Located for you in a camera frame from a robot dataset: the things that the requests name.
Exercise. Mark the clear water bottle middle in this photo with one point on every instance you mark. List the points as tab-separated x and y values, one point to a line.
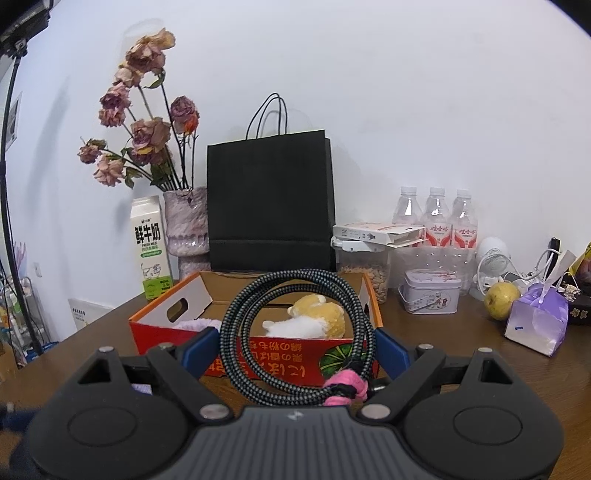
438	228

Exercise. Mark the lilac fluffy plush cloth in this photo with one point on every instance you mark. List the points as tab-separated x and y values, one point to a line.
198	325

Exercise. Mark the yellow green apple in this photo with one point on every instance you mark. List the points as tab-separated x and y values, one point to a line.
499	299

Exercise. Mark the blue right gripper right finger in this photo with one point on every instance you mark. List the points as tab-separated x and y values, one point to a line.
394	357

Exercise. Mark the black paper shopping bag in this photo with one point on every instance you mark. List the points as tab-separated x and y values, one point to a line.
271	200

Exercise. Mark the yellow white plush toy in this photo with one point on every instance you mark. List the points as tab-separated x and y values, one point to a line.
311	317

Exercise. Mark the dried pink rose bouquet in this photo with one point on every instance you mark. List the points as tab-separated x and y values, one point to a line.
161	133

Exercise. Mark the white orange flat carton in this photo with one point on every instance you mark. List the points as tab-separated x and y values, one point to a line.
394	236

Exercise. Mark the clear water bottle left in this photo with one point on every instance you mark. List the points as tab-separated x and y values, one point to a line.
408	211

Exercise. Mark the clear container with grains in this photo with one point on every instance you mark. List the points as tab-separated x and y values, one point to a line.
355	256

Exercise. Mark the clear water bottle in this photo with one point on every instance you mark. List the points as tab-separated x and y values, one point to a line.
464	221
408	211
438	228

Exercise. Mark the small printed tin box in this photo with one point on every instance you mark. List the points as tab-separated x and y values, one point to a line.
426	292

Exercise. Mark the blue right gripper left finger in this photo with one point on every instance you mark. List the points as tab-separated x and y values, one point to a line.
199	352

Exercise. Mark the white green milk carton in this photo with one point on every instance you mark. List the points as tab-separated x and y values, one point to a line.
150	246

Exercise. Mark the small white desk fan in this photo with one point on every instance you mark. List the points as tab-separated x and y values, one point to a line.
492	261

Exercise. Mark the red cardboard pumpkin box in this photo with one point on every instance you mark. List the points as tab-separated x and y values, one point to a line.
206	295

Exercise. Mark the clear water bottle right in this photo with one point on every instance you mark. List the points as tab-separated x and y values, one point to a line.
464	221

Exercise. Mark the pink textured flower vase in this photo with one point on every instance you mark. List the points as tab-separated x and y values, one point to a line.
186	222

